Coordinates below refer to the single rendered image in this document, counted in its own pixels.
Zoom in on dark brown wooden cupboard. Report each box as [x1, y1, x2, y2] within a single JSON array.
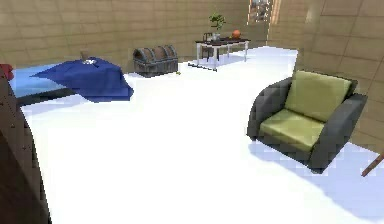
[[0, 68, 53, 224]]

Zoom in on green potted house plant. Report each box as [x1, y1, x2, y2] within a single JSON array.
[[208, 13, 227, 42]]

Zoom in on dark wooden treasure chest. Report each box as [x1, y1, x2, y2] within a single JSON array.
[[132, 44, 180, 78]]

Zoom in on framed wall picture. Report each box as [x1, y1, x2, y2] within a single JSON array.
[[247, 0, 282, 25]]

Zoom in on brown wooden stick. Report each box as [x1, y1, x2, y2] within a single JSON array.
[[361, 152, 384, 178]]

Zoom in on dark top table white legs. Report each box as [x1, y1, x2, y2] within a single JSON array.
[[194, 37, 252, 71]]

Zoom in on bed with blue blanket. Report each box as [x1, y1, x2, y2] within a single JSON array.
[[9, 56, 135, 108]]

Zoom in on grey armchair with green cushions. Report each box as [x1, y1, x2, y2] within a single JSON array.
[[246, 69, 369, 175]]

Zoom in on red pillow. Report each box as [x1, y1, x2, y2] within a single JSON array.
[[0, 63, 15, 81]]

